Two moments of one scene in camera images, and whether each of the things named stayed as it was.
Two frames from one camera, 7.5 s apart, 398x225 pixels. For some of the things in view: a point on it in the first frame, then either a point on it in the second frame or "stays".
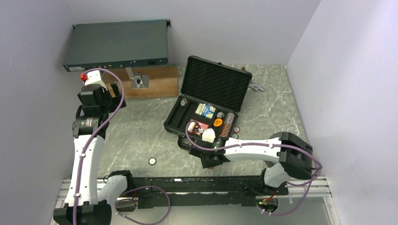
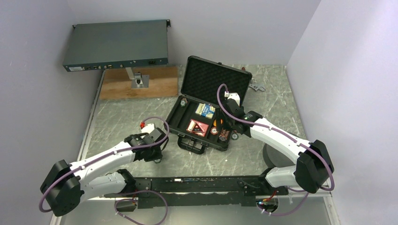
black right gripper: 206,163 → 241,107
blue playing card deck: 205,110 stays
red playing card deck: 195,126 stays
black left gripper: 116,93 → 157,155
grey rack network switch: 117,45 stays
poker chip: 183,102 stays
